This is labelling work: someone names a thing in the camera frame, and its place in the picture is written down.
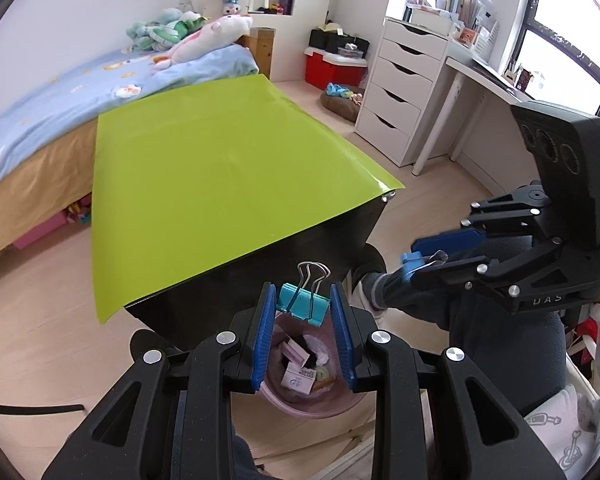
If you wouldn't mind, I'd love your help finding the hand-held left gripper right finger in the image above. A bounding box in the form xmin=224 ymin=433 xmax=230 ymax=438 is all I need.
xmin=329 ymin=282 xmax=567 ymax=480

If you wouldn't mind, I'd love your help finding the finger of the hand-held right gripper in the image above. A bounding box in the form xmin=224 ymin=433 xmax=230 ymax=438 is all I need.
xmin=402 ymin=242 xmax=566 ymax=306
xmin=411 ymin=181 xmax=563 ymax=256

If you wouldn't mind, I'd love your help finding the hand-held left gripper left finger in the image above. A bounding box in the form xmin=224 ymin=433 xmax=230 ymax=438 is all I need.
xmin=41 ymin=282 xmax=277 ymax=480

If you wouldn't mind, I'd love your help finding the white sock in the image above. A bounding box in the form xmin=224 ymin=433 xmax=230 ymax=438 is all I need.
xmin=310 ymin=345 xmax=337 ymax=368

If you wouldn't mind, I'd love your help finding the pink printed packet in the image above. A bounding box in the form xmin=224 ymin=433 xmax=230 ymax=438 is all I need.
xmin=279 ymin=338 xmax=311 ymax=363

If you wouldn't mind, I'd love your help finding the blue binder clip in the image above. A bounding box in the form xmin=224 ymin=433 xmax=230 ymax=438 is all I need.
xmin=400 ymin=250 xmax=448 ymax=281

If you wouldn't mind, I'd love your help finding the teal binder clip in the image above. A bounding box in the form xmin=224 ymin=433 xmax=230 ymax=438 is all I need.
xmin=277 ymin=261 xmax=331 ymax=325

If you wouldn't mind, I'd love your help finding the white cardboard box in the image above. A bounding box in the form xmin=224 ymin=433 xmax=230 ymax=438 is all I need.
xmin=281 ymin=365 xmax=317 ymax=395

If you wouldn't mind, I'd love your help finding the pink trash bin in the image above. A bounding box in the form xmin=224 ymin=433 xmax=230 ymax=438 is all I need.
xmin=257 ymin=310 xmax=376 ymax=420

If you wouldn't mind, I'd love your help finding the dark framed window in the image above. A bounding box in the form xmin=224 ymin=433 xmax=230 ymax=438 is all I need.
xmin=410 ymin=0 xmax=600 ymax=121

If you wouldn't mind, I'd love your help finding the white desk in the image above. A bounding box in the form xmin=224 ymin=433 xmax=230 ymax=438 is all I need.
xmin=412 ymin=55 xmax=536 ymax=196

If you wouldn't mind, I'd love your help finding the white drawer unit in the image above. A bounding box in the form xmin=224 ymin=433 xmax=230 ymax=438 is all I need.
xmin=355 ymin=16 xmax=453 ymax=167

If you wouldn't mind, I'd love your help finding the white desk organizer basket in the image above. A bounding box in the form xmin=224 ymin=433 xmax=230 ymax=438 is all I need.
xmin=460 ymin=0 xmax=502 ymax=63

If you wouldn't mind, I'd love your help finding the brown pet bed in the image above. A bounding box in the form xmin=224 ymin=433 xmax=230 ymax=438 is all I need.
xmin=321 ymin=85 xmax=365 ymax=122

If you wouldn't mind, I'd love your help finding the white printed cloth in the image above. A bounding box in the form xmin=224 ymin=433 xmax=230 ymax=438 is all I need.
xmin=522 ymin=290 xmax=600 ymax=480

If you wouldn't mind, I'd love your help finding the red storage box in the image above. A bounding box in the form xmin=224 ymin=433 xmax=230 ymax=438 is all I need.
xmin=304 ymin=47 xmax=368 ymax=92

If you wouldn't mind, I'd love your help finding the black storage bag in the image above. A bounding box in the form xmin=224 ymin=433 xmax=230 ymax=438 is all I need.
xmin=308 ymin=29 xmax=371 ymax=56

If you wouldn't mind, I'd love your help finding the black metal bar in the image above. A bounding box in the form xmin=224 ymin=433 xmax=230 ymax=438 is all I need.
xmin=0 ymin=401 xmax=87 ymax=417

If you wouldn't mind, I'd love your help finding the pink storage box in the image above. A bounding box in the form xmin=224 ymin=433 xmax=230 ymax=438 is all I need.
xmin=12 ymin=207 xmax=73 ymax=251

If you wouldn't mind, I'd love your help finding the wooden nightstand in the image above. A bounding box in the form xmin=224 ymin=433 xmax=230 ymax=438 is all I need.
xmin=240 ymin=25 xmax=277 ymax=81

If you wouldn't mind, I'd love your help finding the white pink plush toy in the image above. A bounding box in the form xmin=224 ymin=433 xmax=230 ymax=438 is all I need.
xmin=152 ymin=14 xmax=255 ymax=71

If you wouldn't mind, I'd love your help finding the bed with blue sheet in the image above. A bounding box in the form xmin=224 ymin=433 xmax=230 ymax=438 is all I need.
xmin=0 ymin=44 xmax=260 ymax=188

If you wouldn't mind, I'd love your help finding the green plush toy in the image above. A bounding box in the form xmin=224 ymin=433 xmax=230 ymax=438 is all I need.
xmin=126 ymin=7 xmax=208 ymax=53

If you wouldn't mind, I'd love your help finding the tan bed frame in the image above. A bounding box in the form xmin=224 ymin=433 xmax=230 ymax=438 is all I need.
xmin=0 ymin=120 xmax=98 ymax=266

